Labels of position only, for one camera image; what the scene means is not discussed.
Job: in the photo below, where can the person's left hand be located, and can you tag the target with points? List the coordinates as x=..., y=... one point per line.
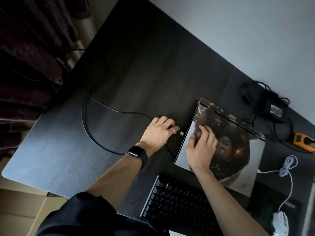
x=156, y=136

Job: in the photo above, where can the person's right hand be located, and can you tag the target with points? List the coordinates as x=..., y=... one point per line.
x=200, y=153

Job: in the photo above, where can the person's right thumb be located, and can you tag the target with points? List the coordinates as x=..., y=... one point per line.
x=191, y=140

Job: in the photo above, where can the person's right middle finger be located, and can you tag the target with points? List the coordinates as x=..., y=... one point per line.
x=207, y=135

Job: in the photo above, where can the laptop with printed skin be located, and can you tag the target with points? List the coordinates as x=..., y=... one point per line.
x=233, y=154

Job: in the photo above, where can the person's left forearm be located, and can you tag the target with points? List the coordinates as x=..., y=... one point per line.
x=115, y=180

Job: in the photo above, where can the person's right forearm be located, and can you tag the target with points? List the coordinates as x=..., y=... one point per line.
x=228, y=206

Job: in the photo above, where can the black smartwatch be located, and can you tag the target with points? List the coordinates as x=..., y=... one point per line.
x=136, y=152

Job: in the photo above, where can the black mechanical keyboard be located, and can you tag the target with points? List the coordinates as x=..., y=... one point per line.
x=179, y=203

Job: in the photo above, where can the black power adapter brick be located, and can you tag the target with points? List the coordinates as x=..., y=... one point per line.
x=275, y=109

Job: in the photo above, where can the black mouse pad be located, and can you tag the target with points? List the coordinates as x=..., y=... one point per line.
x=265, y=206

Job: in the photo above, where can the orange power strip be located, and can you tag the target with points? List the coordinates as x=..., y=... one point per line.
x=303, y=141

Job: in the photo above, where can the white computer mouse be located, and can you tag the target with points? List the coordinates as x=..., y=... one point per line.
x=280, y=222

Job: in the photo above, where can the person's black shirt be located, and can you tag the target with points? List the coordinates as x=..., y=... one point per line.
x=83, y=218

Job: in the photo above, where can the white radiator pipe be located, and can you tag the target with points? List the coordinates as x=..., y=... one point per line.
x=85, y=31

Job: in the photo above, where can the dark purple curtain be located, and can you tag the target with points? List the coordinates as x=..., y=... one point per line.
x=32, y=54

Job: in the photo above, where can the brown cardboard boxes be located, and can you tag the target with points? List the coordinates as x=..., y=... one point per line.
x=22, y=208

